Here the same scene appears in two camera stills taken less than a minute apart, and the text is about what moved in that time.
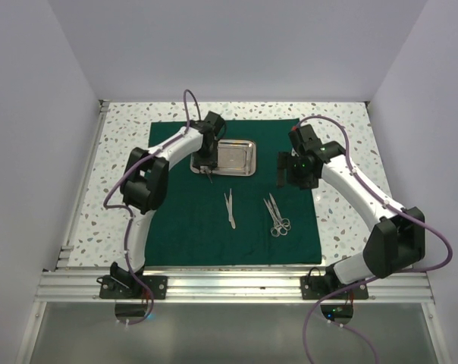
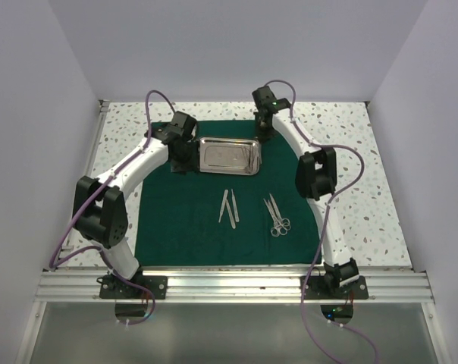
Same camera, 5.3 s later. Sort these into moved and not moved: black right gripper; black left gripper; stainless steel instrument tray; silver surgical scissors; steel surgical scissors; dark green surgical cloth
Moved: black right gripper; black left gripper
Not moved: steel surgical scissors; silver surgical scissors; stainless steel instrument tray; dark green surgical cloth
